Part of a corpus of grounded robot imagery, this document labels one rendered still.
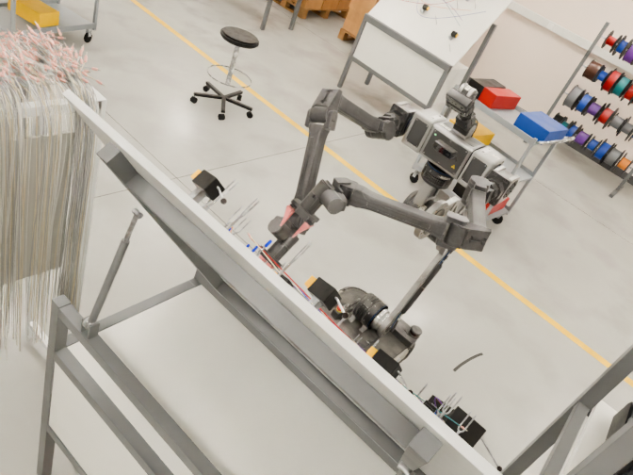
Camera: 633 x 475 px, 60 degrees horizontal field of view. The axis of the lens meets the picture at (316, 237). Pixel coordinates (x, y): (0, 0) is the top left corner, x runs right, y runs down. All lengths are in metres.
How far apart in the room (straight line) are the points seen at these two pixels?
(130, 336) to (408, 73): 4.79
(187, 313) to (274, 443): 0.57
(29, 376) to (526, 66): 7.55
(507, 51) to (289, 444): 7.65
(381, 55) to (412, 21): 0.46
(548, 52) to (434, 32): 2.80
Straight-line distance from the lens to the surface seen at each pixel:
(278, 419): 1.88
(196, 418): 1.81
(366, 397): 1.05
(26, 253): 2.06
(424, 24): 6.29
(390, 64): 6.30
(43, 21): 5.49
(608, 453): 1.04
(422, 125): 2.35
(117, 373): 1.62
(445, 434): 0.90
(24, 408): 2.75
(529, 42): 8.76
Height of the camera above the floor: 2.30
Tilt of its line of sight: 35 degrees down
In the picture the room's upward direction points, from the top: 24 degrees clockwise
